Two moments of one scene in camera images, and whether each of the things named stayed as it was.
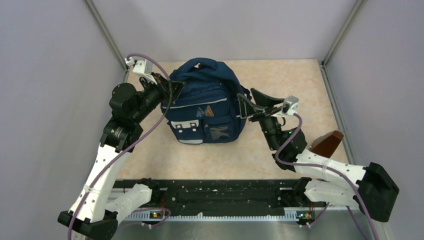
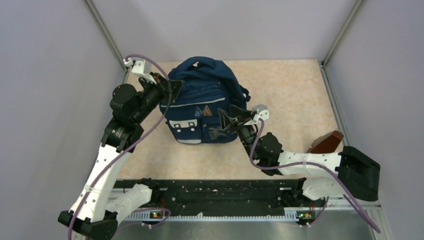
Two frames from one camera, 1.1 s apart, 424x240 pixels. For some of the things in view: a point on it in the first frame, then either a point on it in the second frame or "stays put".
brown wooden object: (326, 144) stays put
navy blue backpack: (208, 108) stays put
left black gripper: (166, 88) stays put
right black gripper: (248, 108) → (226, 120)
